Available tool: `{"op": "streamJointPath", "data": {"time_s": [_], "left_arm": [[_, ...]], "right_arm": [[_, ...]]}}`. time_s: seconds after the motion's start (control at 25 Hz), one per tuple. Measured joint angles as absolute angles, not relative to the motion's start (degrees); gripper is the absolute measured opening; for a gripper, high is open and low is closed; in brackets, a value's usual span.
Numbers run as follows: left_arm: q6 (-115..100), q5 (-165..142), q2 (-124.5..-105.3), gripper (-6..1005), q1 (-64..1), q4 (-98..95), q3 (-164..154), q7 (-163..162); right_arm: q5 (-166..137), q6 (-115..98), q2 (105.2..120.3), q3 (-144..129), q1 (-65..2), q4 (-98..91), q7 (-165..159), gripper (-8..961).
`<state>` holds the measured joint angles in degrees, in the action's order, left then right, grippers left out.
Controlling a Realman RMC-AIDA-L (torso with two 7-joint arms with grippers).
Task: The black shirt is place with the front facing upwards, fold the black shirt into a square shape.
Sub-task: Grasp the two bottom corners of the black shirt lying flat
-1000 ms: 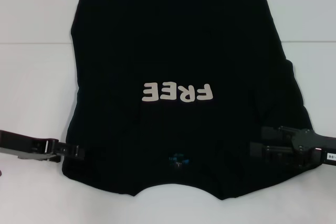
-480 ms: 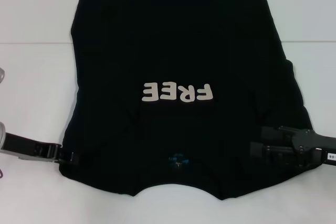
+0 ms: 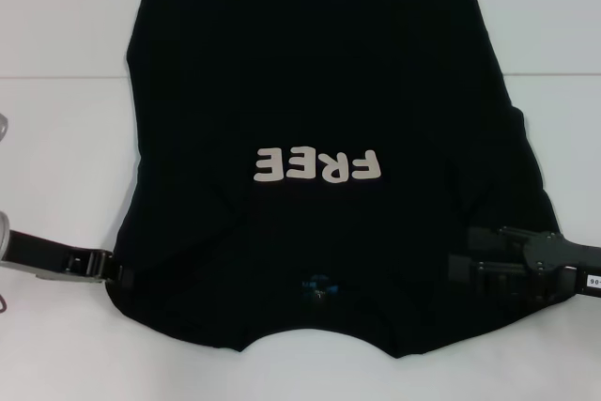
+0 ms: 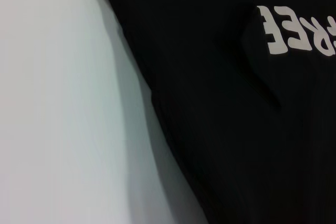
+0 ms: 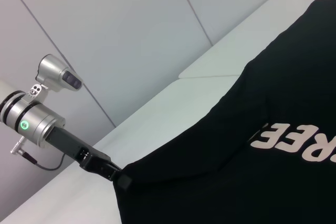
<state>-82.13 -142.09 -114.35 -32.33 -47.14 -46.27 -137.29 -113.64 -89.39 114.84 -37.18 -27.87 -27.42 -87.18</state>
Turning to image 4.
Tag black FREE print t-shirt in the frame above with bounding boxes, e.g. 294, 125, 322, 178
96, 0, 336, 224

